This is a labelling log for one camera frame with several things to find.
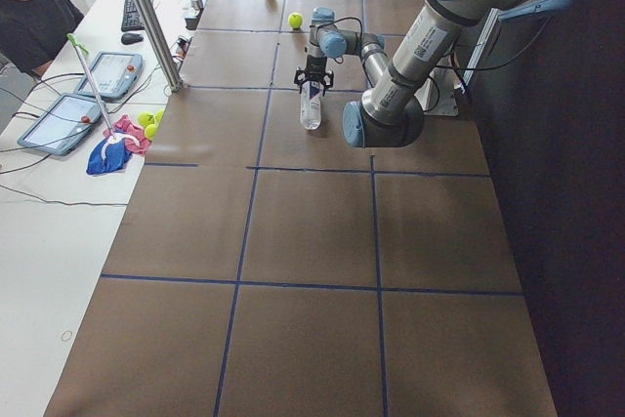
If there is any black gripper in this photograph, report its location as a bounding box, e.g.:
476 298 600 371
293 56 334 95

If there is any clear tennis ball can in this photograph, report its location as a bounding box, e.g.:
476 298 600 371
300 81 322 130

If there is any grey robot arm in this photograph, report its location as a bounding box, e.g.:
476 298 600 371
294 0 572 147

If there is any tennis ball near arm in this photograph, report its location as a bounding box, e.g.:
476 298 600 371
287 12 304 30

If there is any tennis ball on desk right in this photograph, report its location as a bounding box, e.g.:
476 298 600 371
153 108 165 126

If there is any tennis ball on desk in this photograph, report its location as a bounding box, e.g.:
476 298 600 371
144 123 158 141
153 108 165 126
137 111 155 128

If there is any tennis ball on desk lower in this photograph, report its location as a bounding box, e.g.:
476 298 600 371
144 123 158 141

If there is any tennis ball on desk left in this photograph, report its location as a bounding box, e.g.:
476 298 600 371
137 111 155 128

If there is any metal cup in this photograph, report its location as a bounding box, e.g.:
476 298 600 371
189 0 206 11

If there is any black computer mouse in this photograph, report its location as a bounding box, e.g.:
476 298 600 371
120 32 144 45

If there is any black keyboard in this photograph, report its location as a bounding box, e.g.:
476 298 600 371
120 0 153 32

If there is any pink cloth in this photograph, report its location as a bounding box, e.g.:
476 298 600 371
103 114 151 155

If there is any far grey teach pendant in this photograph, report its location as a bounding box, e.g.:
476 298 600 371
78 52 144 102

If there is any grey teach pendant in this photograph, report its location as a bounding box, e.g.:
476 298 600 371
17 93 102 156
78 52 144 102

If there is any blue cloth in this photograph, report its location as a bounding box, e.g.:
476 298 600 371
86 139 132 175

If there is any near grey teach pendant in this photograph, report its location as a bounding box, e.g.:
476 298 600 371
17 93 102 156

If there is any person in black shirt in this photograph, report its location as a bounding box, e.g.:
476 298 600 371
1 0 84 78

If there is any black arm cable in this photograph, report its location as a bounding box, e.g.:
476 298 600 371
312 16 543 71

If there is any aluminium frame post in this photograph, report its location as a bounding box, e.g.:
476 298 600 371
134 0 184 93

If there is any grabber stick green handle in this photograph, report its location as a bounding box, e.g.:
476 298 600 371
66 33 121 143

